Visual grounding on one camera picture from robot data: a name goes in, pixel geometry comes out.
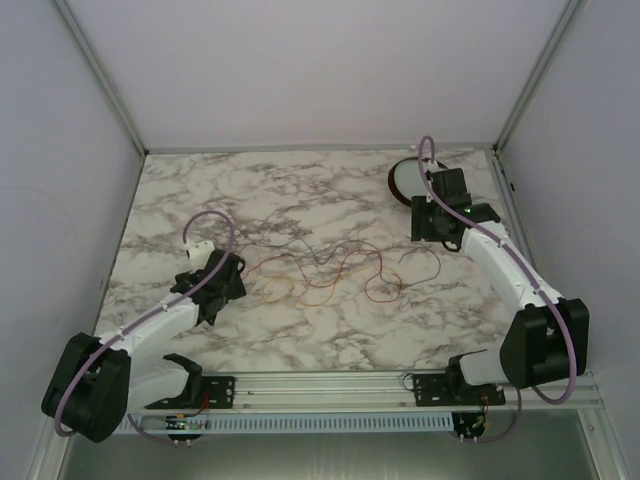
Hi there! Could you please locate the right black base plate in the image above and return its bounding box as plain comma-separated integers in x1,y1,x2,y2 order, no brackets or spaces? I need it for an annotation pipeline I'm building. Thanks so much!
411,373,506,407

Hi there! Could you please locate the yellow loose wire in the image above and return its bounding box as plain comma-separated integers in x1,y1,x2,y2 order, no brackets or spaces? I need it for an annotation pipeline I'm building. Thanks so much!
261,264,381,308

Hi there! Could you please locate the purple long wire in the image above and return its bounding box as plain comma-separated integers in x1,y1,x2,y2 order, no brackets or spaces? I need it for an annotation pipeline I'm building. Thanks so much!
234,238,444,286

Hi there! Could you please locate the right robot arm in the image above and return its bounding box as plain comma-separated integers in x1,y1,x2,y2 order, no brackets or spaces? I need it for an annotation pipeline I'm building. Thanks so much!
411,169,590,405

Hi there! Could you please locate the left aluminium corner post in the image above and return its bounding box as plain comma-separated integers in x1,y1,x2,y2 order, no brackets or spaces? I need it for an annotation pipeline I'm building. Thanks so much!
52,0,148,158

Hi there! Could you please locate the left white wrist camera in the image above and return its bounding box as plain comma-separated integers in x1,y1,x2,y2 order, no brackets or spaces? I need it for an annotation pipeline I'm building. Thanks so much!
185,240,215,270

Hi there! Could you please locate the aluminium front rail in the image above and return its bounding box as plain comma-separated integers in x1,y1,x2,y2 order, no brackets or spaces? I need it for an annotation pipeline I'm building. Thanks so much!
49,367,601,413

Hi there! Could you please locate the round brown-rimmed dish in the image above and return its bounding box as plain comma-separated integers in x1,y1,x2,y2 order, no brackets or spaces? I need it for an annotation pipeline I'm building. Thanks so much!
387,156,431,207

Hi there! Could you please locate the right aluminium corner post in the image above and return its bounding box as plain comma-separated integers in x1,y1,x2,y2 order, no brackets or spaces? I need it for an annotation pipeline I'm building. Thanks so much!
493,0,588,157

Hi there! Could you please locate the red long wire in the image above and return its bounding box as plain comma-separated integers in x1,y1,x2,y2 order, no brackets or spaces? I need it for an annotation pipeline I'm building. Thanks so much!
245,248,404,303

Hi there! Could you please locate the orange wire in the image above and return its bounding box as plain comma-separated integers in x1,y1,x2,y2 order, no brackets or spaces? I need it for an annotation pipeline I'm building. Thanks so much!
357,224,396,251

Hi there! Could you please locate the grey slotted cable duct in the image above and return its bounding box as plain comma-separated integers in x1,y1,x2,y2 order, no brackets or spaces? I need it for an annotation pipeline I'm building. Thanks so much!
116,412,454,436

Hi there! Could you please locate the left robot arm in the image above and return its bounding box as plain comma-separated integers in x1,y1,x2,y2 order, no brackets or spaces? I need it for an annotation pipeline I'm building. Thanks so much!
41,249,246,443

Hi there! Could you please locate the aluminium corner post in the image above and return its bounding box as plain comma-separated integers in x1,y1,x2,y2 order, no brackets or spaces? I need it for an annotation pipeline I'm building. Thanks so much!
493,0,588,157
52,0,148,158

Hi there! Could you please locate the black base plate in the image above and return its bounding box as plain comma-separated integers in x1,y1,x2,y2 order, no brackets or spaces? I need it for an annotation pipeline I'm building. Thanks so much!
411,373,506,407
190,375,236,410

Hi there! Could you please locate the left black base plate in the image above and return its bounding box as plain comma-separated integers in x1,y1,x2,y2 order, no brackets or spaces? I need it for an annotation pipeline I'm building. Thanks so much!
190,375,236,410

